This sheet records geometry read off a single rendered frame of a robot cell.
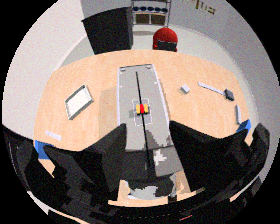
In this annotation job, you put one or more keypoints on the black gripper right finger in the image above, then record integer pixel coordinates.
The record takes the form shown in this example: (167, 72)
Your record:
(200, 154)

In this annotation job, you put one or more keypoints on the white shallow tray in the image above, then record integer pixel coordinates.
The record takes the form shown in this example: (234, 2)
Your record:
(78, 101)

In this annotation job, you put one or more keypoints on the blue rectangular block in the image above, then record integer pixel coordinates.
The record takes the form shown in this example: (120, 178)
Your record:
(246, 124)
(40, 149)

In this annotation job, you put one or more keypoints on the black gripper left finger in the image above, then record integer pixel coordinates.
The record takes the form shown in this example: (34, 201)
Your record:
(100, 164)

